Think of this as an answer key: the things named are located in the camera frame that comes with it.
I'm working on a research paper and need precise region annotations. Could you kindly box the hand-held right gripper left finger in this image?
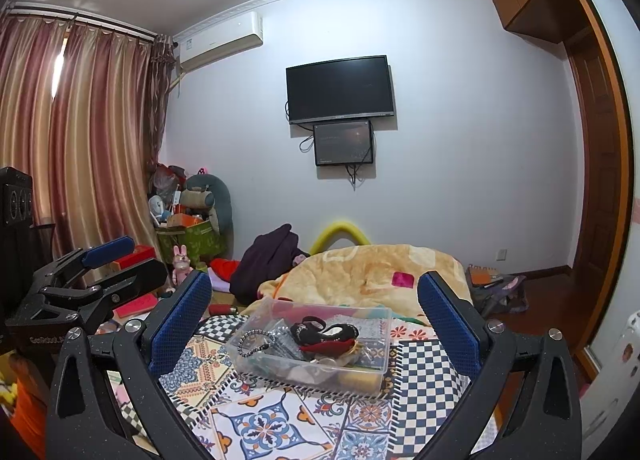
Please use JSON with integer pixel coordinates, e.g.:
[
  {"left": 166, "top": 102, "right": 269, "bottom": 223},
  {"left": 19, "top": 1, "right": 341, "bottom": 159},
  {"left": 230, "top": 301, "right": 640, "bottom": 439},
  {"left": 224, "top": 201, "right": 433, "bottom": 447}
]
[{"left": 45, "top": 270, "right": 221, "bottom": 460}]

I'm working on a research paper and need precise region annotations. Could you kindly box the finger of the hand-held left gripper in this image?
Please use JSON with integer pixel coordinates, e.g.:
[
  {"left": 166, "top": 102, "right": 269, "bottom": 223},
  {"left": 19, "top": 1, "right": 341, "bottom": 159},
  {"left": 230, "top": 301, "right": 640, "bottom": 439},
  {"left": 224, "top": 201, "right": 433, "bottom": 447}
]
[
  {"left": 37, "top": 257, "right": 168, "bottom": 336},
  {"left": 32, "top": 236, "right": 136, "bottom": 291}
]

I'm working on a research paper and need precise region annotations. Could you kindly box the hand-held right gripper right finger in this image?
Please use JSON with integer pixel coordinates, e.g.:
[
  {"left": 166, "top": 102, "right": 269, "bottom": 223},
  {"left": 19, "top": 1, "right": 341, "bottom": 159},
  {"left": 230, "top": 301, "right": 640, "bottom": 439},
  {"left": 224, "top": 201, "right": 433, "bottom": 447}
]
[{"left": 417, "top": 271, "right": 583, "bottom": 460}]

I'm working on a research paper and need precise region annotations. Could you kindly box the black bead bracelet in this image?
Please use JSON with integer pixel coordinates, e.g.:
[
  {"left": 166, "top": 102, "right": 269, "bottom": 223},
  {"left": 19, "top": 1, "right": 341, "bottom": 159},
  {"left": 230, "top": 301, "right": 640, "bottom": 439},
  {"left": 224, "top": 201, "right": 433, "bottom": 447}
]
[{"left": 237, "top": 330, "right": 278, "bottom": 358}]

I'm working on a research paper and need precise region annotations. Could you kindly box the clear plastic storage box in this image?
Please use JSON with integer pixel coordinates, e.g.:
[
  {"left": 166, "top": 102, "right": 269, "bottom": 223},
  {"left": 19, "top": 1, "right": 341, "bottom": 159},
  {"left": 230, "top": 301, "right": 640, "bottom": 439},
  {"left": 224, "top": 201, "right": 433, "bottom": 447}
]
[{"left": 226, "top": 296, "right": 392, "bottom": 397}]

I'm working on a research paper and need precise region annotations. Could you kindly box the gold ribbon bow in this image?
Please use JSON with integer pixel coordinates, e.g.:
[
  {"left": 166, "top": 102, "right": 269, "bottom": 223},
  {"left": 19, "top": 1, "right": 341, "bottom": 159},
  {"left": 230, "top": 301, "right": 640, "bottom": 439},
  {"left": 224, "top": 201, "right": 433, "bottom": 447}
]
[{"left": 350, "top": 340, "right": 382, "bottom": 367}]

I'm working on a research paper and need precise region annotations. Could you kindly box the black beaded fabric piece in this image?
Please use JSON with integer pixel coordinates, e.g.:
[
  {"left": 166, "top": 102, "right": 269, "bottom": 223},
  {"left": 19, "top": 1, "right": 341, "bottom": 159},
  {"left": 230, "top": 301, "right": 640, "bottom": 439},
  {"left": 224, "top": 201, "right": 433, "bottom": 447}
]
[{"left": 290, "top": 320, "right": 358, "bottom": 347}]

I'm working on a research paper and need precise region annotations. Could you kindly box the red fuzzy pompom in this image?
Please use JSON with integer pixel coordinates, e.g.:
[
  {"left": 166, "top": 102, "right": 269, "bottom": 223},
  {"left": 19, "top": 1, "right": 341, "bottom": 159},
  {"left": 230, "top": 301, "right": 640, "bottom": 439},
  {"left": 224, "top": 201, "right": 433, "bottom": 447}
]
[{"left": 300, "top": 340, "right": 351, "bottom": 355}]

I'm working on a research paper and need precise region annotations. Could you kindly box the red box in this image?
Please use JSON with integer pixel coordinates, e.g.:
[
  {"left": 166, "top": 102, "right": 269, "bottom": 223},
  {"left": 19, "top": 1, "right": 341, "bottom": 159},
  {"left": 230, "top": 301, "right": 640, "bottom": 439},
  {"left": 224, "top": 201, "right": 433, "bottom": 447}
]
[{"left": 112, "top": 246, "right": 157, "bottom": 271}]

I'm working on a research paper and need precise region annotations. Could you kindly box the pink rabbit toy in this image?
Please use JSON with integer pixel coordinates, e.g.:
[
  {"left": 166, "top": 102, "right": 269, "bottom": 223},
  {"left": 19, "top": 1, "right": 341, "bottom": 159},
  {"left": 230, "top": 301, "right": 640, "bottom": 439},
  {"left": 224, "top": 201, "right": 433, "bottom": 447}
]
[{"left": 172, "top": 243, "right": 193, "bottom": 286}]

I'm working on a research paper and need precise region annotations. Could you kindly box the orange notebook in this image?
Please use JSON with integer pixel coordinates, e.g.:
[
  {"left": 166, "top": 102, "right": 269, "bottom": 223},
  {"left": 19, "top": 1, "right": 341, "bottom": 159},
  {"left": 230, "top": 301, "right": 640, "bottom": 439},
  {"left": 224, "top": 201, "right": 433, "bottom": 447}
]
[{"left": 467, "top": 265, "right": 503, "bottom": 288}]

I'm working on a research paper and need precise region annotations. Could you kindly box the purple bag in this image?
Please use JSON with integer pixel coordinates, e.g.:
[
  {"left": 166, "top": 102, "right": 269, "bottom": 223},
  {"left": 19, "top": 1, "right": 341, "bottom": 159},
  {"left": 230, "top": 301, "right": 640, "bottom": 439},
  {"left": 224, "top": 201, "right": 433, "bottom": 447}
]
[{"left": 470, "top": 274, "right": 528, "bottom": 316}]

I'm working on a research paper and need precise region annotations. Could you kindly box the green storage box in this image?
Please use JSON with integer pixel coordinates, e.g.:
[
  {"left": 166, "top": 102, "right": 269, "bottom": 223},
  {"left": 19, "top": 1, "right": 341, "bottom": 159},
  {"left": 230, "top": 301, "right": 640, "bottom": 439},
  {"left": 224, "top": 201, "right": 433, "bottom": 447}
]
[{"left": 156, "top": 220, "right": 226, "bottom": 261}]

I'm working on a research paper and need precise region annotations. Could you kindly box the red floor cloth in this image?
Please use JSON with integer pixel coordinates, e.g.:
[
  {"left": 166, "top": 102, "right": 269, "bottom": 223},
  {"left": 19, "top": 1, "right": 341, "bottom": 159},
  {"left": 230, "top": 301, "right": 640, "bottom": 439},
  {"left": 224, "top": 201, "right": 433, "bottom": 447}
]
[{"left": 209, "top": 259, "right": 241, "bottom": 281}]

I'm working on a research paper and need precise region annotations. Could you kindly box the orange bag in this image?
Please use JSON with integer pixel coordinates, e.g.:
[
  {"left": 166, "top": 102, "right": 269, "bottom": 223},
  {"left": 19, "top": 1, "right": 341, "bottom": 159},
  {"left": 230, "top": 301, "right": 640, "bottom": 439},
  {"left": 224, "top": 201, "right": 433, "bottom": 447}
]
[{"left": 0, "top": 352, "right": 51, "bottom": 441}]

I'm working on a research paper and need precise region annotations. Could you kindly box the teal white cloth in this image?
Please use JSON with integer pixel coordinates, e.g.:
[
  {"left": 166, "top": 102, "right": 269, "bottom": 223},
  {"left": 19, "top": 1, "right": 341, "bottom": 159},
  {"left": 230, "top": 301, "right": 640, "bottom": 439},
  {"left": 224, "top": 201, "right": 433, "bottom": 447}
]
[{"left": 320, "top": 309, "right": 391, "bottom": 330}]

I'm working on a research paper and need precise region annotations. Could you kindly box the reddish plastic bag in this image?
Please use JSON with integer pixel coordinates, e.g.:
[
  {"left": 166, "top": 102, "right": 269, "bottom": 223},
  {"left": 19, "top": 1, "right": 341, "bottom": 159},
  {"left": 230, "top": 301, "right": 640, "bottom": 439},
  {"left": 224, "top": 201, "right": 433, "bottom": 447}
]
[{"left": 152, "top": 164, "right": 186, "bottom": 191}]

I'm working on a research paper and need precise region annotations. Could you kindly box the striped pink curtain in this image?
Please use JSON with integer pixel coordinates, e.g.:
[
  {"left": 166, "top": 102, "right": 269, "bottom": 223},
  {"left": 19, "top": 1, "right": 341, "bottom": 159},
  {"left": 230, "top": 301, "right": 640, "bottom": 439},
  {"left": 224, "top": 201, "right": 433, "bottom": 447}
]
[{"left": 0, "top": 10, "right": 176, "bottom": 266}]

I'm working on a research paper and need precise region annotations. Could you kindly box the dark purple jacket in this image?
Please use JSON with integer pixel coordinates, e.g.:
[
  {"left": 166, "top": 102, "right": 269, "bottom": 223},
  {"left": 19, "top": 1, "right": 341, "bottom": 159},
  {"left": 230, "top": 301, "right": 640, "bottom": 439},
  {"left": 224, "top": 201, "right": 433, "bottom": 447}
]
[{"left": 229, "top": 223, "right": 308, "bottom": 306}]

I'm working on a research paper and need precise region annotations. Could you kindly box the black speaker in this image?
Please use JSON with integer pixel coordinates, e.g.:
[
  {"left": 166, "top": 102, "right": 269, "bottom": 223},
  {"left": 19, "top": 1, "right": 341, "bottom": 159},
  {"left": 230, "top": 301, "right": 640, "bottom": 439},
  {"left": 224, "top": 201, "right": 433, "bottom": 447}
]
[{"left": 0, "top": 166, "right": 35, "bottom": 228}]

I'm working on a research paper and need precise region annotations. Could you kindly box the yellow fleece blanket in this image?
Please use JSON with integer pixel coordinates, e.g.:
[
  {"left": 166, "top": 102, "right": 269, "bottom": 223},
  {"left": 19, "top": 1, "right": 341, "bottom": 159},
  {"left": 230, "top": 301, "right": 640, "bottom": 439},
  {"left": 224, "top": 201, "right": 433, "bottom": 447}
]
[{"left": 257, "top": 243, "right": 473, "bottom": 316}]

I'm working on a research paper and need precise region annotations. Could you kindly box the grey long plush pillow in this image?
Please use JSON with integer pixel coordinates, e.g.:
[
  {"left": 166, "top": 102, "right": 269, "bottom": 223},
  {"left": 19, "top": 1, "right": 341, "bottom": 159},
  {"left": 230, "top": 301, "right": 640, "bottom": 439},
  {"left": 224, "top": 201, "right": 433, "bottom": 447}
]
[{"left": 181, "top": 173, "right": 233, "bottom": 236}]

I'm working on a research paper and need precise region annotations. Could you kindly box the patterned bed sheet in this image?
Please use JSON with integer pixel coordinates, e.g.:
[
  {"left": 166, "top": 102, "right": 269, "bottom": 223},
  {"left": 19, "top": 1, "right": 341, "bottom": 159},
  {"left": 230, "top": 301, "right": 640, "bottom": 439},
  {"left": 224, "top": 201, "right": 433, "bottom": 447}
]
[{"left": 107, "top": 313, "right": 506, "bottom": 460}]

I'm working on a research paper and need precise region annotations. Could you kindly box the yellow foam tube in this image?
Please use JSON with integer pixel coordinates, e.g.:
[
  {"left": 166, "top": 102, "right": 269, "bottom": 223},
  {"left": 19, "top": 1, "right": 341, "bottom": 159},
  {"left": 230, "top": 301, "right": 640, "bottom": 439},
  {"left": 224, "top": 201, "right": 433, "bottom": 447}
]
[{"left": 309, "top": 221, "right": 372, "bottom": 255}]

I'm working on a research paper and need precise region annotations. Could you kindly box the small black monitor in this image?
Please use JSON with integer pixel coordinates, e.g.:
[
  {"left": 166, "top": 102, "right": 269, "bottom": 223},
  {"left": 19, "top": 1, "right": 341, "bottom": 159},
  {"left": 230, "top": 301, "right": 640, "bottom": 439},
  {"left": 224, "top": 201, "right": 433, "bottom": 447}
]
[{"left": 313, "top": 120, "right": 375, "bottom": 167}]

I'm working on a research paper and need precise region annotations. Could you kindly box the white air conditioner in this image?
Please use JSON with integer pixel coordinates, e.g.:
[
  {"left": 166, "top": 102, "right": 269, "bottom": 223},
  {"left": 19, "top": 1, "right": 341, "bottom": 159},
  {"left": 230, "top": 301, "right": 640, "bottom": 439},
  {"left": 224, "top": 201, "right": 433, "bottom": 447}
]
[{"left": 175, "top": 11, "right": 264, "bottom": 72}]

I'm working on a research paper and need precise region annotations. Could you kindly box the black monitor cable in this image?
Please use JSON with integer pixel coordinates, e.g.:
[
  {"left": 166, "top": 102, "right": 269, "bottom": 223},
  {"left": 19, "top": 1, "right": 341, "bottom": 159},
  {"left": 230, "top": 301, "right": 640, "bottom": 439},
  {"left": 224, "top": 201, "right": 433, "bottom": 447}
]
[{"left": 346, "top": 164, "right": 368, "bottom": 191}]

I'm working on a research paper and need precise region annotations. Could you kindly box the wooden door frame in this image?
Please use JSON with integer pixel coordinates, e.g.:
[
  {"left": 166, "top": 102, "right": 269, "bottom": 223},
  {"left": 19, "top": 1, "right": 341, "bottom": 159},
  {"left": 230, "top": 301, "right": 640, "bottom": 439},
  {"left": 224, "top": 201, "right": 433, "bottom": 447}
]
[{"left": 562, "top": 0, "right": 633, "bottom": 383}]

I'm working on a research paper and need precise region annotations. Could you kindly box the white curtain rail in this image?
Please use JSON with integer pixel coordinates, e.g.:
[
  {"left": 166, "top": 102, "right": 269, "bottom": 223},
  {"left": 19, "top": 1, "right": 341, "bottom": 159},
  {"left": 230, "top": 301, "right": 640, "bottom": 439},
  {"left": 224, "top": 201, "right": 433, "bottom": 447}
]
[{"left": 2, "top": 1, "right": 173, "bottom": 44}]

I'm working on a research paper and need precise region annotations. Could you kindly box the black wall television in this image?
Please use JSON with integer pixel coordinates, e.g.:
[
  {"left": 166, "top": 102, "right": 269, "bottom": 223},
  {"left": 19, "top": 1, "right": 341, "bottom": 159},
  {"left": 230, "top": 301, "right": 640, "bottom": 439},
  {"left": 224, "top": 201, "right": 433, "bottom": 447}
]
[{"left": 286, "top": 55, "right": 394, "bottom": 125}]

